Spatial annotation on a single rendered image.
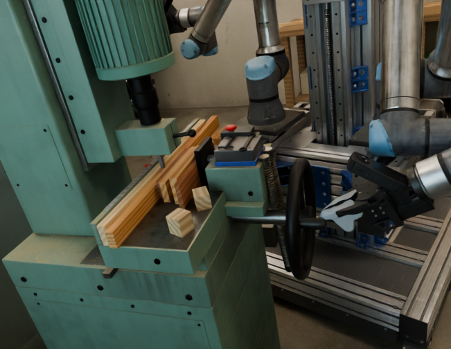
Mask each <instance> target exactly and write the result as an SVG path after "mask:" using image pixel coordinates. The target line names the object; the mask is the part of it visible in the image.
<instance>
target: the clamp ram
mask: <svg viewBox="0 0 451 349"><path fill-rule="evenodd" d="M194 154H195V160H196V164H197V169H198V172H199V176H200V182H201V184H206V183H207V178H206V172H205V168H206V167H207V165H208V164H209V163H210V162H211V160H212V159H213V158H214V157H215V155H214V149H213V142H212V138H211V136H207V137H206V138H205V139H204V140H203V141H202V142H201V143H200V144H199V146H198V147H197V148H196V149H195V151H194Z"/></svg>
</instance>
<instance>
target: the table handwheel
mask: <svg viewBox="0 0 451 349"><path fill-rule="evenodd" d="M302 178H303V179H302ZM303 184H304V191H305V200H304V194H303ZM305 202H306V204H305ZM307 218H316V197H315V182H314V177H313V172H312V167H311V165H310V162H309V161H308V160H307V159H305V158H299V159H297V160H296V161H295V162H294V164H293V166H292V169H291V173H290V178H289V182H288V192H287V200H286V210H267V211H266V213H265V216H264V217H234V216H231V219H232V222H233V223H243V224H279V225H285V231H286V244H287V252H288V261H289V264H290V269H291V272H292V274H293V276H294V277H295V278H296V279H298V280H305V279H306V278H307V277H308V275H309V273H310V270H311V267H312V261H313V256H314V250H315V234H316V230H314V229H306V228H302V227H299V220H301V219H307Z"/></svg>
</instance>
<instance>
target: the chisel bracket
mask: <svg viewBox="0 0 451 349"><path fill-rule="evenodd" d="M114 132H115V135H116V139H117V141H118V146H119V148H120V151H121V155H122V156H147V155H156V156H163V155H171V154H172V153H173V152H174V151H175V150H176V149H177V148H178V147H179V146H180V144H181V143H182V142H181V139H180V137H178V138H173V134H177V133H179V130H178V126H177V121H176V118H162V119H161V121H159V122H158V123H155V124H153V125H141V123H140V120H128V121H126V122H125V123H123V124H122V125H121V126H120V127H118V128H117V129H115V130H114Z"/></svg>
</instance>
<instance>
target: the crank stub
mask: <svg viewBox="0 0 451 349"><path fill-rule="evenodd" d="M299 227H302V228H306V229H314V230H324V229H325V228H326V227H327V221H326V220H325V219H324V218H307V219H301V220H299Z"/></svg>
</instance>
